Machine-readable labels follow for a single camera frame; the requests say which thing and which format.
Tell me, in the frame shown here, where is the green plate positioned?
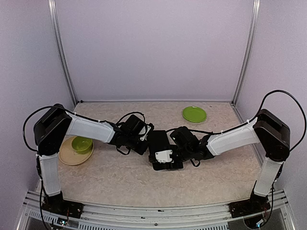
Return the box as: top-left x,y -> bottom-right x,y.
182,106 -> 207,123

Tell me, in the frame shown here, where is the beige plate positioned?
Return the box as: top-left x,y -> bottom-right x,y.
59,136 -> 94,166

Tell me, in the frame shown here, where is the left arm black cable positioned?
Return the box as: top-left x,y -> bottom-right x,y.
22,106 -> 70,152

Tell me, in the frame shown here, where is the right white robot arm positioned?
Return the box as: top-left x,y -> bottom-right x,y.
166,109 -> 290,213

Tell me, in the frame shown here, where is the green bowl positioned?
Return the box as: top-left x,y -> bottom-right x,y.
71,136 -> 93,154

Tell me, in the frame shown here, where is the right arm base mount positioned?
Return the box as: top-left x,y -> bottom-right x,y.
228,199 -> 271,218

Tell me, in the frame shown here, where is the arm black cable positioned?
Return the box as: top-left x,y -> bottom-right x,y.
254,90 -> 304,152
22,106 -> 70,152

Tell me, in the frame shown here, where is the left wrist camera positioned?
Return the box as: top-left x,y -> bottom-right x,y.
139,123 -> 154,141

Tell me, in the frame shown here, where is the right aluminium frame post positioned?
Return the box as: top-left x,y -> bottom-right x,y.
232,0 -> 261,107

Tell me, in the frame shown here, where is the black tool pouch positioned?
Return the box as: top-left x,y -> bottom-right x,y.
147,130 -> 178,171

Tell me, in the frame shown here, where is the front aluminium rail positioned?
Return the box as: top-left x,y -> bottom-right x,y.
18,189 -> 295,230

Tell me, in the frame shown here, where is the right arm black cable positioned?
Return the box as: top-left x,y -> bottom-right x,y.
254,90 -> 304,152

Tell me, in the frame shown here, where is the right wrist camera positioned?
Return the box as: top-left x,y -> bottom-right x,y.
148,150 -> 174,163

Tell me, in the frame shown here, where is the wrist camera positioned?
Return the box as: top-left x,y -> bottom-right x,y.
148,150 -> 174,163
139,123 -> 154,141

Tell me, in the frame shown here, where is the left aluminium frame post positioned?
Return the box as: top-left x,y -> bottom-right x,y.
48,0 -> 78,106

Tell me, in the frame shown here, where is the aluminium frame post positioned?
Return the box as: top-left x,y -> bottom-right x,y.
48,0 -> 78,106
232,0 -> 261,107

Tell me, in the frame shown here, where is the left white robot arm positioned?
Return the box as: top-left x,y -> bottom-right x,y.
34,104 -> 154,213

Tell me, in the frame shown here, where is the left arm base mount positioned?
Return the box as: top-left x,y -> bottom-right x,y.
42,192 -> 84,219

